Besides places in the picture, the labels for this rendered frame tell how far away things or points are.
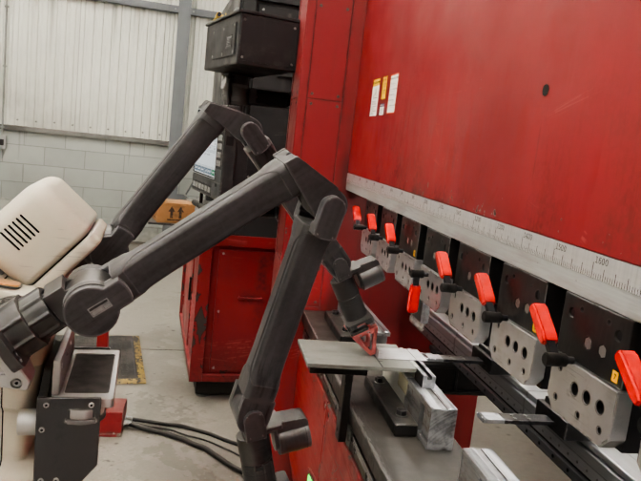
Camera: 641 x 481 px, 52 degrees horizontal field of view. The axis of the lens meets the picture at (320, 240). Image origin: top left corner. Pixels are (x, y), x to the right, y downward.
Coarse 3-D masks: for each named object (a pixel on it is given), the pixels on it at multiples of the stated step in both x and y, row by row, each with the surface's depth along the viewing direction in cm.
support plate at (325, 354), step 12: (300, 348) 162; (312, 348) 161; (324, 348) 162; (336, 348) 163; (348, 348) 164; (360, 348) 166; (312, 360) 153; (324, 360) 154; (336, 360) 155; (348, 360) 156; (360, 360) 157; (372, 360) 158; (384, 360) 159; (396, 360) 160
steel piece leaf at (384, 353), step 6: (378, 348) 167; (384, 348) 167; (390, 348) 168; (396, 348) 168; (402, 348) 169; (378, 354) 159; (384, 354) 162; (390, 354) 163; (396, 354) 164; (402, 354) 164; (408, 354) 165; (408, 360) 160; (414, 360) 161
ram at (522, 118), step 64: (384, 0) 206; (448, 0) 148; (512, 0) 115; (576, 0) 94; (640, 0) 80; (384, 64) 199; (448, 64) 144; (512, 64) 113; (576, 64) 93; (640, 64) 79; (384, 128) 193; (448, 128) 141; (512, 128) 111; (576, 128) 91; (640, 128) 78; (448, 192) 138; (512, 192) 109; (576, 192) 90; (640, 192) 77; (512, 256) 107; (640, 256) 76; (640, 320) 75
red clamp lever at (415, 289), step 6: (414, 270) 144; (420, 270) 144; (414, 276) 143; (420, 276) 144; (426, 276) 144; (414, 282) 144; (414, 288) 144; (420, 288) 144; (408, 294) 145; (414, 294) 144; (408, 300) 145; (414, 300) 144; (408, 306) 145; (414, 306) 145; (408, 312) 145; (414, 312) 145
